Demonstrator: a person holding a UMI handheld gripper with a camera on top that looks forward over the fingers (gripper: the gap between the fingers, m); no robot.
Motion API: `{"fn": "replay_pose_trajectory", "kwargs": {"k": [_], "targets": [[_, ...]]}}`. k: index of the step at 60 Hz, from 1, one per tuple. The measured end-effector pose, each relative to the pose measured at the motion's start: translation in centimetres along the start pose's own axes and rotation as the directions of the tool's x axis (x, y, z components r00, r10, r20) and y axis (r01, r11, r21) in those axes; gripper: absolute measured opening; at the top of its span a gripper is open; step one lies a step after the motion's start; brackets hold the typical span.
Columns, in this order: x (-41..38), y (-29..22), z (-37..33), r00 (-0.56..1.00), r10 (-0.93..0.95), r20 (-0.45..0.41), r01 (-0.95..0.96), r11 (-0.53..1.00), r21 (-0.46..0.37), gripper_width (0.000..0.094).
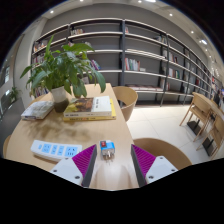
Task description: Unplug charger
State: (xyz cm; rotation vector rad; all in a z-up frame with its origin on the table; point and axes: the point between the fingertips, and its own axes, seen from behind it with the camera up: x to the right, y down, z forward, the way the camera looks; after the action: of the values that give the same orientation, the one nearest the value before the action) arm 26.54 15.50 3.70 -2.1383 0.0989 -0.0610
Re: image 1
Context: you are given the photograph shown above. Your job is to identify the ceiling lights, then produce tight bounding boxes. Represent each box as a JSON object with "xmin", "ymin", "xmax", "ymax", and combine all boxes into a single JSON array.
[{"xmin": 49, "ymin": 0, "xmax": 209, "ymax": 46}]

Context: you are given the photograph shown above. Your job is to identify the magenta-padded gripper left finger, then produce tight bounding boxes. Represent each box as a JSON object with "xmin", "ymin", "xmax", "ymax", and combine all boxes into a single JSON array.
[{"xmin": 49, "ymin": 144, "xmax": 98, "ymax": 188}]

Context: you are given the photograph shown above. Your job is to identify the grey shelf unit with books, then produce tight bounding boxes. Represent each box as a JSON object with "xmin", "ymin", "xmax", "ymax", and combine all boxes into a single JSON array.
[{"xmin": 30, "ymin": 18, "xmax": 218, "ymax": 108}]

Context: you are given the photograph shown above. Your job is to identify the wooden desk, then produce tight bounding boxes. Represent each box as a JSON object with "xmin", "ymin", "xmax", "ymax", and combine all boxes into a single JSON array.
[{"xmin": 192, "ymin": 92, "xmax": 224, "ymax": 116}]

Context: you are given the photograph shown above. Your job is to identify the slatted wooden chair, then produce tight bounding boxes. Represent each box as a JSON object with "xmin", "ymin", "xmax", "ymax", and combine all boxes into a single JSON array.
[
  {"xmin": 196, "ymin": 116, "xmax": 224, "ymax": 158},
  {"xmin": 179, "ymin": 96, "xmax": 211, "ymax": 141}
]

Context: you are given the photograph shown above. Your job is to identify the yellow book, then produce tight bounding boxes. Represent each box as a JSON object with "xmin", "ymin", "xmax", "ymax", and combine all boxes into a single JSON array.
[{"xmin": 62, "ymin": 98, "xmax": 117, "ymax": 122}]

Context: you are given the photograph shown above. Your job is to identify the green potted plant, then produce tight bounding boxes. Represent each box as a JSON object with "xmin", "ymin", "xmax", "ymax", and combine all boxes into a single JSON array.
[{"xmin": 19, "ymin": 34, "xmax": 107, "ymax": 113}]

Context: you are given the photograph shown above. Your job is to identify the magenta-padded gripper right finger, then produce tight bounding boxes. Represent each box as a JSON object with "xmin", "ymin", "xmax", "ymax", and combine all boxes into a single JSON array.
[{"xmin": 130, "ymin": 144, "xmax": 179, "ymax": 188}]

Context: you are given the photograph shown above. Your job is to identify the white power strip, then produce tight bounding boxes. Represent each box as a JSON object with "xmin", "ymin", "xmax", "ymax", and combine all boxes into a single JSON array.
[{"xmin": 30, "ymin": 139, "xmax": 83, "ymax": 163}]

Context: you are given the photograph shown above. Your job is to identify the grey-white magazine stack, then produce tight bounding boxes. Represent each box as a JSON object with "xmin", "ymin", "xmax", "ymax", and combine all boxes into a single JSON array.
[{"xmin": 20, "ymin": 100, "xmax": 55, "ymax": 121}]

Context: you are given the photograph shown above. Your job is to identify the small potted floor plant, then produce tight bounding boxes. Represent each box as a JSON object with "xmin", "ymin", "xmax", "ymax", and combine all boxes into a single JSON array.
[{"xmin": 8, "ymin": 85, "xmax": 21, "ymax": 103}]

